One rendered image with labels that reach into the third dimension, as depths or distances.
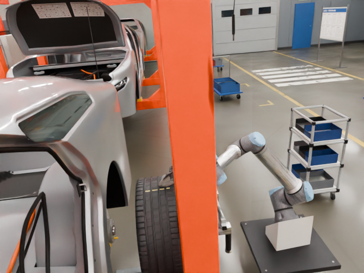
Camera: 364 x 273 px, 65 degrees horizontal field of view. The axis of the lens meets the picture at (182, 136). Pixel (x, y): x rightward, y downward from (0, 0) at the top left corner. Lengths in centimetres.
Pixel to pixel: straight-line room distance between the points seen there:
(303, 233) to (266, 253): 34
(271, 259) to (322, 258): 38
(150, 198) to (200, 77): 92
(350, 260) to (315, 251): 53
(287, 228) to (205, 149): 155
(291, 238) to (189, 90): 184
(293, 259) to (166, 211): 126
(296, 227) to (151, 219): 129
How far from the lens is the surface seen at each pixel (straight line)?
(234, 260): 289
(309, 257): 260
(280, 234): 249
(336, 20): 1148
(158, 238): 163
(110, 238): 195
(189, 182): 110
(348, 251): 320
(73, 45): 506
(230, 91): 727
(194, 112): 98
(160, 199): 166
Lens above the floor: 211
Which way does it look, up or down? 23 degrees down
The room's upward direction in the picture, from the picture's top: 5 degrees counter-clockwise
